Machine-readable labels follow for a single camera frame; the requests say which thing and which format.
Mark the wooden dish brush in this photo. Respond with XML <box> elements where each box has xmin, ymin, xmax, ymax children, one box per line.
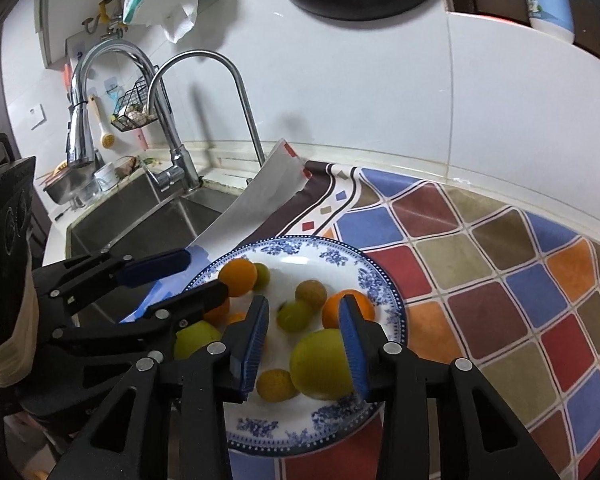
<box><xmin>87</xmin><ymin>95</ymin><xmax>117</xmax><ymax>150</ymax></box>

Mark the steel sink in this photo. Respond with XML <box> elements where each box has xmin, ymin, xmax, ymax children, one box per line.
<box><xmin>65</xmin><ymin>175</ymin><xmax>242</xmax><ymax>326</ymax></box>

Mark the white cup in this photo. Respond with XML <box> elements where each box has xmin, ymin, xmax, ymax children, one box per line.
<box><xmin>94</xmin><ymin>162</ymin><xmax>119</xmax><ymax>192</ymax></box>

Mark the person's left forearm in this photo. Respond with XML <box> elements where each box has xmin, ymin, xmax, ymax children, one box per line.
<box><xmin>0</xmin><ymin>257</ymin><xmax>42</xmax><ymax>390</ymax></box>

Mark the chrome pull-down faucet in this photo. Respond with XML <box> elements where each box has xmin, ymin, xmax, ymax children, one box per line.
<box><xmin>66</xmin><ymin>41</ymin><xmax>161</xmax><ymax>171</ymax></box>

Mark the white paper sheet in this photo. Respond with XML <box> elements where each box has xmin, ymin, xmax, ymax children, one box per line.
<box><xmin>120</xmin><ymin>139</ymin><xmax>313</xmax><ymax>323</ymax></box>

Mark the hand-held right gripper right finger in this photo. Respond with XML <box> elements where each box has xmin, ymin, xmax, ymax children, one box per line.
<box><xmin>338</xmin><ymin>295</ymin><xmax>562</xmax><ymax>480</ymax></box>

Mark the black wire basket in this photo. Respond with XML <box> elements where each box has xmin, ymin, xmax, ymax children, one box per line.
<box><xmin>110</xmin><ymin>76</ymin><xmax>162</xmax><ymax>134</ymax></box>

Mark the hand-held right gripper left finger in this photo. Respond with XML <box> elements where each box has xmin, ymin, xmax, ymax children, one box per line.
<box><xmin>47</xmin><ymin>295</ymin><xmax>271</xmax><ymax>480</ymax></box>

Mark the large orange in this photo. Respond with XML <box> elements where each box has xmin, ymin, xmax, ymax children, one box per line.
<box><xmin>321</xmin><ymin>289</ymin><xmax>376</xmax><ymax>329</ymax></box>

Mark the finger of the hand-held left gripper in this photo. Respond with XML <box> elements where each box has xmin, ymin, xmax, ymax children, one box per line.
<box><xmin>32</xmin><ymin>247</ymin><xmax>192</xmax><ymax>314</ymax></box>
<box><xmin>47</xmin><ymin>279</ymin><xmax>231</xmax><ymax>357</ymax></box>

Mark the colourful checked table cloth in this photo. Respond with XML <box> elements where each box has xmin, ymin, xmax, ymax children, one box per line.
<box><xmin>230</xmin><ymin>160</ymin><xmax>600</xmax><ymax>480</ymax></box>

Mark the large green tomato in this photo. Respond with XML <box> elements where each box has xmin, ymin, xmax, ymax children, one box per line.
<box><xmin>290</xmin><ymin>328</ymin><xmax>357</xmax><ymax>401</ymax></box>
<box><xmin>174</xmin><ymin>321</ymin><xmax>222</xmax><ymax>361</ymax></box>

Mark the small yellow-brown round fruit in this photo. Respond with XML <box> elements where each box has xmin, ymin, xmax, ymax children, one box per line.
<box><xmin>256</xmin><ymin>368</ymin><xmax>299</xmax><ymax>402</ymax></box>

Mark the blue and white plate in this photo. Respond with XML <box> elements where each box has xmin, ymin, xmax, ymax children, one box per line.
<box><xmin>182</xmin><ymin>235</ymin><xmax>408</xmax><ymax>456</ymax></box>

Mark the slim gooseneck faucet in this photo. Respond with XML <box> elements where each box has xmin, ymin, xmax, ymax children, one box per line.
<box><xmin>146</xmin><ymin>50</ymin><xmax>268</xmax><ymax>194</ymax></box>

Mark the small green round fruit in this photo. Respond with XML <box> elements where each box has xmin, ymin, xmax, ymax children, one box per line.
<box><xmin>252</xmin><ymin>262</ymin><xmax>272</xmax><ymax>291</ymax></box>
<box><xmin>277</xmin><ymin>300</ymin><xmax>315</xmax><ymax>333</ymax></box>

